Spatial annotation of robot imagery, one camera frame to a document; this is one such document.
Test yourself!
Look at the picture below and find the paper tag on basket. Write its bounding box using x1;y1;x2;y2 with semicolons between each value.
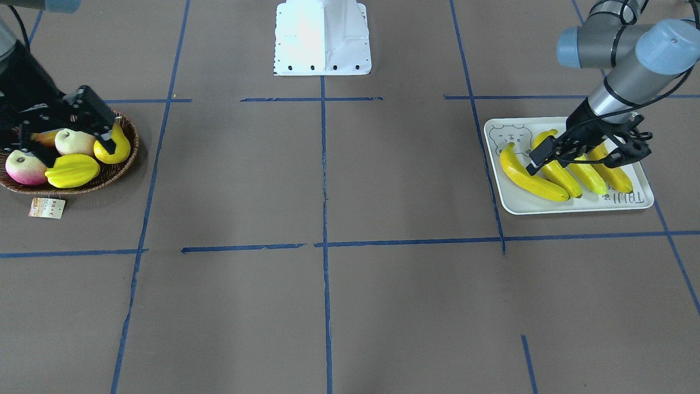
28;197;67;219

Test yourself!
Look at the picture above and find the white pedestal column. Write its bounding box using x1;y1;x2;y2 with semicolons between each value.
273;1;372;76

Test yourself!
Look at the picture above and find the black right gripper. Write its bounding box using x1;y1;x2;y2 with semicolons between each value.
2;42;117;165

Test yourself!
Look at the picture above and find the yellow banana front basket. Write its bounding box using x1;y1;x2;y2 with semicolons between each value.
530;129;583;199

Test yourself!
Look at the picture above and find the red orange mango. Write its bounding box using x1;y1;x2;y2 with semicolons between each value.
30;129;59;149

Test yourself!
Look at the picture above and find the yellow banana basket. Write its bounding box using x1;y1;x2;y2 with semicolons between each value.
530;129;583;199
499;143;570;202

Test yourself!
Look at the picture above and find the yellow starfruit in basket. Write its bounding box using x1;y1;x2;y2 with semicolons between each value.
45;154;101;189

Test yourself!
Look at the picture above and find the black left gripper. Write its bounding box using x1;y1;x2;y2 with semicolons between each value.
526;99;631;176

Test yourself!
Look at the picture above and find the yellow pear in basket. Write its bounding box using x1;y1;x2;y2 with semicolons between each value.
93;122;132;165

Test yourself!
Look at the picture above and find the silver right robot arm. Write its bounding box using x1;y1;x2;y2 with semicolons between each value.
1;1;127;167

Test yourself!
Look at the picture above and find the white rectangular plastic tray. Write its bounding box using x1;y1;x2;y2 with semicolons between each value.
483;117;655;215

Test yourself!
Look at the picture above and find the pale green apple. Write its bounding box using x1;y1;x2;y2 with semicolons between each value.
54;128;96;157

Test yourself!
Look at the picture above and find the yellow banana moved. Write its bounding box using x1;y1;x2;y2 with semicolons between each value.
587;144;633;194
567;164;608;195

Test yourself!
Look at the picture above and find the woven wicker basket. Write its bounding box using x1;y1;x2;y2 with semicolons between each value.
0;109;139;196

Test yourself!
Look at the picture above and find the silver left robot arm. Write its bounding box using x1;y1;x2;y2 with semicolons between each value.
527;1;699;175

